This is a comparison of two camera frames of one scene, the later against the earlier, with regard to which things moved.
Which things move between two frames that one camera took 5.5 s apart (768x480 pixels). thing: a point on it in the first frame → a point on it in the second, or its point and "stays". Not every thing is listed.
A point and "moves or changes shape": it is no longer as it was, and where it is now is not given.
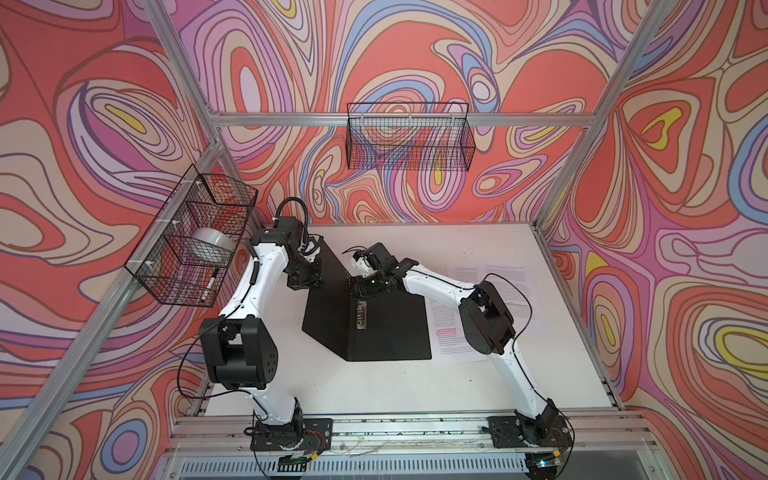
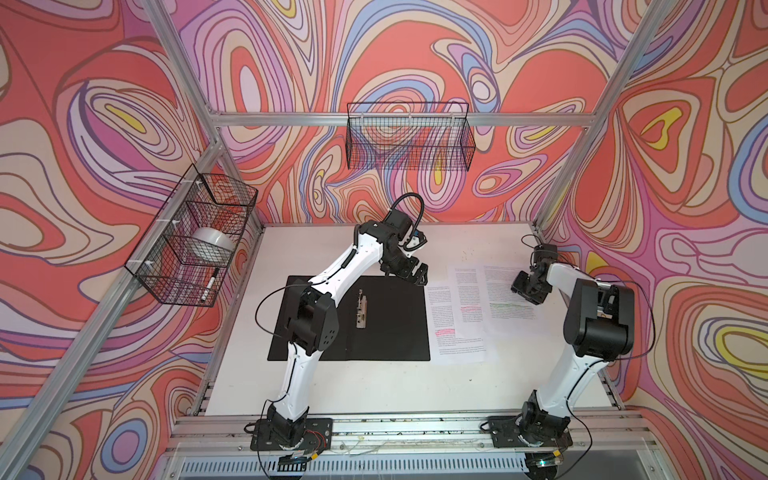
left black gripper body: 303,273 → 403,266
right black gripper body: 372,284 → 534,289
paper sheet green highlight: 514,286 stays
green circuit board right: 542,462 stays
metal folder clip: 361,315 stays
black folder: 388,324 moves or changes shape
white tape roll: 214,242 stays
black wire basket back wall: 409,136 stays
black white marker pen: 208,288 stays
